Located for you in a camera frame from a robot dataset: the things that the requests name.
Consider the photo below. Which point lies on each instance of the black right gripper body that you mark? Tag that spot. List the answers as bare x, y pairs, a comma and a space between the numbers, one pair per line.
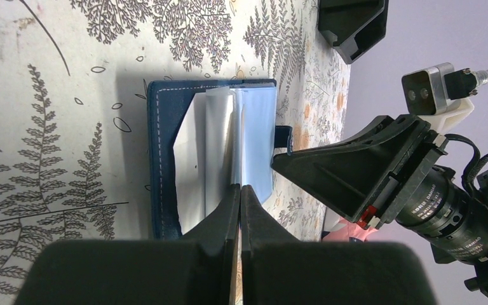
454, 220

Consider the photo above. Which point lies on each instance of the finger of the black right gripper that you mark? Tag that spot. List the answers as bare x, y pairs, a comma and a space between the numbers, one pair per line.
349, 176

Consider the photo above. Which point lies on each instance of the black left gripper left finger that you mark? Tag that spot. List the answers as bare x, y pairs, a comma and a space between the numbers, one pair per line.
197, 268

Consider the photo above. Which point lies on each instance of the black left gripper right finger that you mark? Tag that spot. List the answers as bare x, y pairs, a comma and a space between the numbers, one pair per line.
277, 268

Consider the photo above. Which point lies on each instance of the blue leather card holder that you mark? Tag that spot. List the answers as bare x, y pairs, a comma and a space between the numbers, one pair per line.
203, 137

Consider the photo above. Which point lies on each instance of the black plastic card bin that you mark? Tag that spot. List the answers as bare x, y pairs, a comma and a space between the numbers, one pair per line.
352, 27

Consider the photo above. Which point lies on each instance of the pink patterned cloth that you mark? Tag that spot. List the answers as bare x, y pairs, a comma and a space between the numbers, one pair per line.
347, 231

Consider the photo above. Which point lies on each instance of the floral table mat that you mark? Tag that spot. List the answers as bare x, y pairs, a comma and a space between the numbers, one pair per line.
74, 154

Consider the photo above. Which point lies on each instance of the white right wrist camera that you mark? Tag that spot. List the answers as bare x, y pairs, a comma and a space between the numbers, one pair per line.
440, 95

